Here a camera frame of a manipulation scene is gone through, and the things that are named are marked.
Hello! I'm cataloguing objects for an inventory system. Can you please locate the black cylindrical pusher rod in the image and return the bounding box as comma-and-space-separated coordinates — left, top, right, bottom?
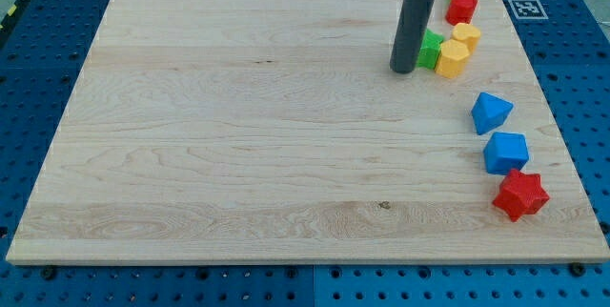
390, 0, 435, 74

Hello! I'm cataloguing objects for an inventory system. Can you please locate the yellow hexagon block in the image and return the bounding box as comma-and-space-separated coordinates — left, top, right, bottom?
435, 39, 471, 78

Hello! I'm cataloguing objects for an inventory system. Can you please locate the green star block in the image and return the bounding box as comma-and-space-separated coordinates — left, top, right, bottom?
416, 29, 444, 70

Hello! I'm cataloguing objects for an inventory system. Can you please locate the light wooden board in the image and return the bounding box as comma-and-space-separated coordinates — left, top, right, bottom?
7, 0, 609, 266

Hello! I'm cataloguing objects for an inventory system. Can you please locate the blue cube block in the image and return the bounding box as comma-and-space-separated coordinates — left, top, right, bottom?
483, 132, 529, 174

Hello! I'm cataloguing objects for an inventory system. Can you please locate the blue triangle block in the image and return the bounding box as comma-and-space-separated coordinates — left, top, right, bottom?
471, 92, 514, 135

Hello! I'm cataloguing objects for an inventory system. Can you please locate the white fiducial marker tag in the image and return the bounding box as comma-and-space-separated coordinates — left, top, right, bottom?
508, 0, 548, 20

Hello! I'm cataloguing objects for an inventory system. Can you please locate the black bolt right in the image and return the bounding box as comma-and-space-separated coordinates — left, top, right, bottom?
568, 262, 586, 277

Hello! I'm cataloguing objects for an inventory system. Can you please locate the red circle block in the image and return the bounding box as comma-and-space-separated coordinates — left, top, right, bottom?
445, 0, 478, 25

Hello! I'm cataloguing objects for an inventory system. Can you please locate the black bolt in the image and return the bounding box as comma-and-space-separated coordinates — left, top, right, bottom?
568, 262, 586, 277
40, 266, 57, 281

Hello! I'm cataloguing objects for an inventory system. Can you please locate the black bolt left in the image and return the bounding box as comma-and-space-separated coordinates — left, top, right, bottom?
40, 266, 57, 281

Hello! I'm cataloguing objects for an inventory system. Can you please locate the red star block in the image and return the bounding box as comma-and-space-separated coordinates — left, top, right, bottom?
492, 169, 550, 222

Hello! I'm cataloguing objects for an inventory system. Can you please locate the yellow heart block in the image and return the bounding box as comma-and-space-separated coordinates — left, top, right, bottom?
452, 23, 482, 53

